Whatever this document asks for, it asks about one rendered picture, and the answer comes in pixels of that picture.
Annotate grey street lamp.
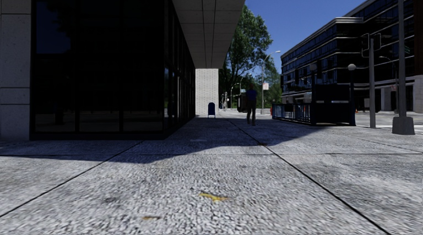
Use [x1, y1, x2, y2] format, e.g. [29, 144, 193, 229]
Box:
[229, 83, 240, 109]
[260, 50, 281, 115]

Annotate black bus shelter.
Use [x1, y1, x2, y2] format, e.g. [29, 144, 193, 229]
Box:
[236, 92, 248, 113]

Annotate person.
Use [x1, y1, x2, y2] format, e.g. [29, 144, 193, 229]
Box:
[245, 83, 258, 127]

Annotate trees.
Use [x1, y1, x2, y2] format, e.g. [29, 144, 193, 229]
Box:
[218, 4, 283, 109]

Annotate dark stairway railing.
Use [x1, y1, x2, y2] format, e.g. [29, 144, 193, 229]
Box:
[272, 63, 357, 127]

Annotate pale concrete building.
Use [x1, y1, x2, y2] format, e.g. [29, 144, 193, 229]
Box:
[0, 0, 256, 142]

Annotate dark glass building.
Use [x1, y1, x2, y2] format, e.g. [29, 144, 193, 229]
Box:
[280, 0, 423, 114]

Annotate traffic light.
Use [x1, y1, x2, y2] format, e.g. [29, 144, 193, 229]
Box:
[360, 32, 382, 129]

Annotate grey pole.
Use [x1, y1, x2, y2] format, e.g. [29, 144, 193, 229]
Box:
[392, 0, 416, 135]

